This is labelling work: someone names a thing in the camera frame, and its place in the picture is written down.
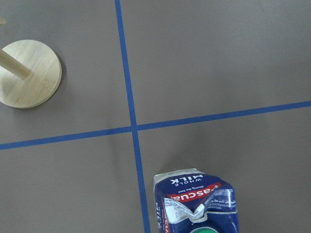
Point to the round wooden stand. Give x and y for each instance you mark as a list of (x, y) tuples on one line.
[(30, 73)]

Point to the blue white milk carton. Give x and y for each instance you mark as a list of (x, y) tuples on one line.
[(190, 201)]

